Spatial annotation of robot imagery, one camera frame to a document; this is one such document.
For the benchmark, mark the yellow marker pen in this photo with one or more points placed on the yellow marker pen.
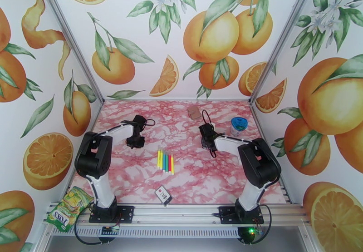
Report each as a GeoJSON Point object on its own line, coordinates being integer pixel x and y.
{"type": "Point", "coordinates": [158, 159]}
{"type": "Point", "coordinates": [161, 160]}
{"type": "Point", "coordinates": [172, 164]}

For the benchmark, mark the blue marker pen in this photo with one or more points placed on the blue marker pen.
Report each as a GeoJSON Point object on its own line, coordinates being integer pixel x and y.
{"type": "Point", "coordinates": [164, 161]}

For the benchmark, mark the green marker pen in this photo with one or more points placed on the green marker pen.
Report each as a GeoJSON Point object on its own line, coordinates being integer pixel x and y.
{"type": "Point", "coordinates": [166, 161]}

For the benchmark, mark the red marker pen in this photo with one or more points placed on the red marker pen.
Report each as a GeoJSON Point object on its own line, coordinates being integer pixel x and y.
{"type": "Point", "coordinates": [169, 163]}

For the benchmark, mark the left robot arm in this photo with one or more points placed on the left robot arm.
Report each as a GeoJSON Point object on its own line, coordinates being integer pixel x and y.
{"type": "Point", "coordinates": [92, 154]}

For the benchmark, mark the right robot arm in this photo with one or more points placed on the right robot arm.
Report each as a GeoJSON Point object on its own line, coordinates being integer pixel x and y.
{"type": "Point", "coordinates": [259, 160]}

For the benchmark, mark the blue lid plastic cup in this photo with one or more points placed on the blue lid plastic cup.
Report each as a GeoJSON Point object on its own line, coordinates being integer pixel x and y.
{"type": "Point", "coordinates": [239, 126]}

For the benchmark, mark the black card box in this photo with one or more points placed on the black card box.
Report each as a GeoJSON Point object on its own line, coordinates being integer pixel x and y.
{"type": "Point", "coordinates": [164, 196]}

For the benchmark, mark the small circuit board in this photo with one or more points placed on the small circuit board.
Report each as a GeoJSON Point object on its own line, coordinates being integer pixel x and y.
{"type": "Point", "coordinates": [110, 231]}

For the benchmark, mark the green yellow candy bag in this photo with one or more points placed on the green yellow candy bag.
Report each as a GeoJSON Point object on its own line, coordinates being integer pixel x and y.
{"type": "Point", "coordinates": [68, 211]}

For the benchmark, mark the black puck with green light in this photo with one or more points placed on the black puck with green light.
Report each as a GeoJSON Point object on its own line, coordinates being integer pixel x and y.
{"type": "Point", "coordinates": [246, 235]}

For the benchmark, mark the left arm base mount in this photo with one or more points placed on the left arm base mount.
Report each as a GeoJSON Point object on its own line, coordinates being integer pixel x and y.
{"type": "Point", "coordinates": [126, 213]}

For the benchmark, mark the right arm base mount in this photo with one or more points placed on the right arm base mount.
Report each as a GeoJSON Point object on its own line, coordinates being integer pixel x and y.
{"type": "Point", "coordinates": [227, 215]}

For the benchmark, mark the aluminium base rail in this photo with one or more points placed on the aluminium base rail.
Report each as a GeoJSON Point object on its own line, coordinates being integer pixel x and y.
{"type": "Point", "coordinates": [175, 215]}

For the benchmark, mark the aluminium frame post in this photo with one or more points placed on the aluminium frame post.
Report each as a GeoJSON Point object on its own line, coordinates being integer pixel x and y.
{"type": "Point", "coordinates": [283, 39]}
{"type": "Point", "coordinates": [71, 38]}

